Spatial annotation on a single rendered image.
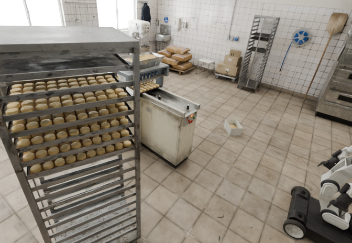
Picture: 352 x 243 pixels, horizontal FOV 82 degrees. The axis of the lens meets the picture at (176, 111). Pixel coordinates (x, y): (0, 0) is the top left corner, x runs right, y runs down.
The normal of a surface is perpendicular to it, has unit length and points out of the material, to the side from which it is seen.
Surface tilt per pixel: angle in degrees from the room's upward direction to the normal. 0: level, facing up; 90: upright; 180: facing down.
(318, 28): 90
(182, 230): 0
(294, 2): 90
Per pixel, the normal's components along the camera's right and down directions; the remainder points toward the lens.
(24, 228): 0.08, -0.87
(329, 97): -0.57, 0.38
